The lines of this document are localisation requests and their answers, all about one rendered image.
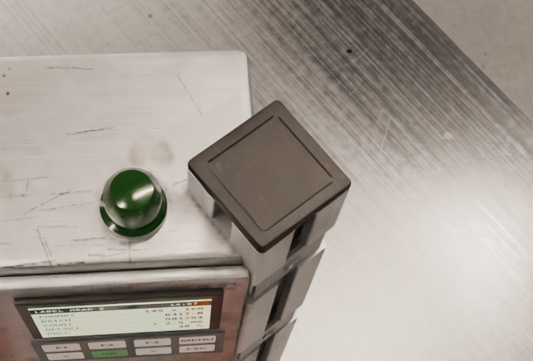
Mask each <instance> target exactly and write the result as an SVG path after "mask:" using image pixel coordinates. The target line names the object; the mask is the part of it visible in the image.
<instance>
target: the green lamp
mask: <svg viewBox="0 0 533 361"><path fill-rule="evenodd" d="M99 209H100V214H101V218H102V222H103V224H104V226H105V227H106V229H107V230H108V231H109V232H110V233H111V234H113V235H114V236H115V237H117V238H119V239H121V240H127V241H140V240H146V239H147V238H149V237H151V236H154V235H155V234H156V233H157V232H158V231H159V230H160V229H161V228H162V227H163V224H164V222H165V220H166V218H167V197H166V195H165V192H164V190H163V188H162V187H161V186H160V184H159V182H158V180H157V179H156V178H155V176H154V175H152V174H151V173H150V172H148V171H146V170H144V169H140V168H136V167H130V168H125V169H122V170H119V171H118V172H116V173H114V174H113V175H112V176H110V178H109V179H108V180H107V182H106V184H105V186H104V189H103V193H102V196H101V199H100V204H99Z"/></svg>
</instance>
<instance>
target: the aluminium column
mask: <svg viewBox="0 0 533 361"><path fill-rule="evenodd" d="M350 188H351V180H350V179H349V178H348V177H347V175H346V174H345V173H344V172H343V171H342V170H341V169H340V167H339V166H338V165H337V164H336V163H335V162H334V160H333V159H332V158H331V157H330V156H329V155H328V154H327V152H326V151H325V150H324V149H323V148H322V147H321V146H320V145H319V144H318V143H317V142H316V141H315V140H314V138H313V137H312V136H311V135H310V134H309V133H308V132H307V130H306V129H305V128H304V127H303V126H302V125H301V123H300V122H299V121H298V120H297V119H296V118H295V117H294V115H293V114H292V113H291V112H290V111H289V110H288V109H287V108H286V107H285V106H284V105H283V104H282V103H281V102H280V101H279V100H275V101H273V102H272V103H271V104H269V105H268V106H266V107H265V108H263V109H261V110H260V111H259V112H258V113H256V114H255V115H253V116H252V117H250V118H249V119H247V120H246V121H245V122H243V123H242V124H241V125H239V126H237V127H236V128H234V129H233V130H232V131H231V132H229V133H227V134H226V135H225V136H223V137H221V138H220V139H219V140H218V141H216V142H215V143H213V144H211V145H210V146H209V147H207V148H206V149H205V150H203V151H202V152H200V153H199V154H197V155H196V156H195V157H194V158H192V159H190V160H189V162H188V166H187V189H188V191H189V192H190V193H191V194H192V196H193V197H194V198H195V199H196V201H197V202H198V203H199V204H200V206H201V207H202V208H203V209H204V211H205V212H207V214H208V215H209V216H210V217H211V218H214V217H215V216H217V215H218V214H219V213H220V208H222V209H223V211H224V212H225V213H226V214H227V216H228V217H229V218H230V219H231V221H232V232H231V239H230V241H231V243H232V244H233V245H234V246H235V248H236V250H237V251H238V252H239V253H240V255H241V256H242V259H243V265H245V266H246V267H247V269H248V270H249V271H250V278H249V286H248V289H247V293H246V298H245V302H244V306H243V313H242V317H241V321H240V328H239V332H238V336H237V341H236V348H235V355H234V356H233V360H232V361H280V359H281V357H282V354H283V352H284V350H285V347H286V344H287V342H288V339H289V337H290V334H291V332H292V330H293V327H294V325H295V322H296V320H297V317H298V315H297V312H296V311H295V313H294V315H293V318H292V319H291V320H290V321H288V322H287V323H286V324H285V325H283V326H282V327H281V328H280V329H279V330H277V331H276V332H275V333H273V334H272V335H271V336H269V337H268V338H267V339H266V340H264V341H263V342H262V343H261V344H260V345H258V346H257V347H256V348H254V349H253V350H252V351H250V352H249V353H248V354H247V355H245V356H244V357H243V358H242V359H241V360H238V359H237V356H238V353H241V352H243V351H244V350H245V349H247V348H248V347H249V346H251V345H252V344H253V343H254V342H255V341H256V340H258V339H259V338H260V337H262V336H263V333H264V331H265V328H266V326H267V325H268V324H269V323H270V322H272V321H273V320H274V319H275V318H278V320H279V321H282V320H283V319H285V318H286V317H288V316H289V315H290V314H291V313H292V312H293V311H294V310H296V309H297V308H298V307H300V306H301V305H302V304H303V302H304V300H305V297H306V295H307V293H308V291H309V287H310V285H311V283H312V280H313V277H314V275H315V273H316V269H317V268H318V265H319V263H320V260H321V258H322V255H323V254H324V250H325V248H326V242H325V241H324V240H322V243H321V245H320V248H319V249H318V250H316V251H315V252H314V253H312V254H311V255H310V256H309V257H308V258H306V259H305V260H304V261H302V262H301V263H299V264H298V265H297V266H296V267H295V268H294V269H292V270H291V271H289V272H288V273H287V274H286V275H284V276H283V277H281V278H280V279H279V280H278V281H277V282H275V283H274V284H273V285H271V286H270V287H269V288H267V289H266V290H264V291H263V292H262V293H261V294H260V295H259V296H257V297H256V298H254V299H253V298H252V297H251V292H252V288H253V286H257V285H258V284H260V283H261V282H262V281H263V280H265V279H266V278H267V277H269V276H270V275H272V274H273V273H274V272H275V271H276V270H277V269H279V268H280V267H282V266H283V265H284V264H285V262H286V257H287V255H288V253H289V252H290V251H291V250H293V249H294V248H295V247H296V246H298V245H299V244H300V243H303V245H304V246H306V247H308V246H309V245H310V244H311V243H313V242H314V241H315V240H317V239H318V238H319V237H321V236H322V235H324V234H325V233H326V232H327V231H328V230H329V229H331V228H332V227H334V226H335V223H336V221H337V218H338V216H339V213H340V210H341V209H342V206H343V203H344V201H345V198H346V196H347V193H348V191H349V190H350Z"/></svg>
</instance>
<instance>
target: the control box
mask: <svg viewBox="0 0 533 361"><path fill-rule="evenodd" d="M253 115H254V110H253V101H252V90H251V71H250V61H249V59H248V58H247V56H246V54H245V52H241V51H238V50H235V51H207V52H151V53H123V54H94V55H66V56H11V57H0V361H41V360H40V358H39V356H38V355H37V353H36V352H35V350H34V349H33V346H32V345H31V341H43V340H70V339H85V338H99V337H114V336H141V335H155V334H170V333H184V332H211V331H225V335H224V345H223V350H222V352H213V353H199V354H185V355H159V356H145V357H132V358H118V359H92V360H77V361H232V360H233V356H234V355H235V348H236V341H237V336H238V332H239V328H240V321H241V317H242V313H243V306H244V302H245V298H246V293H247V289H248V286H249V278H250V271H249V270H248V269H247V267H246V266H245V265H243V259H242V256H241V255H240V253H239V252H238V251H237V250H236V248H235V246H234V245H233V244H232V243H231V241H230V239H231V232H232V221H231V219H230V218H229V217H228V216H227V214H226V213H225V212H224V211H223V209H222V208H220V213H219V214H218V215H217V216H215V217H214V218H211V217H210V216H209V215H208V214H207V212H205V211H204V209H203V208H202V207H201V206H200V204H199V203H198V202H197V201H196V199H195V198H194V197H193V196H192V194H191V193H190V192H189V191H188V189H187V166H188V162H189V160H190V159H192V158H194V157H195V156H196V155H197V154H199V153H200V152H202V151H203V150H205V149H206V148H207V147H209V146H210V145H211V144H213V143H215V142H216V141H218V140H219V139H220V138H221V137H223V136H225V135H226V134H227V133H229V132H231V131H232V130H233V129H234V128H236V127H237V126H239V125H241V124H242V123H243V122H245V121H246V120H247V119H249V118H250V117H252V116H253ZM130 167H136V168H140V169H144V170H146V171H148V172H150V173H151V174H152V175H154V176H155V178H156V179H157V180H158V182H159V184H160V186H161V187H162V188H163V190H164V192H165V195H166V197H167V218H166V220H165V222H164V224H163V227H162V228H161V229H160V230H159V231H158V232H157V233H156V234H155V235H154V236H151V237H149V238H147V239H146V240H140V241H127V240H121V239H119V238H117V237H115V236H114V235H113V234H111V233H110V232H109V231H108V230H107V229H106V227H105V226H104V224H103V222H102V218H101V214H100V209H99V204H100V199H101V196H102V193H103V189H104V186H105V184H106V182H107V180H108V179H109V178H110V176H112V175H113V174H114V173H116V172H118V171H119V170H122V169H125V168H130ZM219 287H222V288H223V289H224V300H223V306H222V312H221V319H220V327H219V328H218V329H206V330H191V331H177V332H150V333H135V334H120V335H106V336H79V337H64V338H50V339H33V337H32V335H31V333H30V331H29V330H28V328H27V326H26V325H25V322H24V321H23V320H22V318H21V316H20V314H19V312H18V311H17V309H16V307H15V306H14V303H13V300H14V299H15V298H36V297H51V296H67V295H82V294H112V293H128V292H143V291H158V290H188V289H204V288H219Z"/></svg>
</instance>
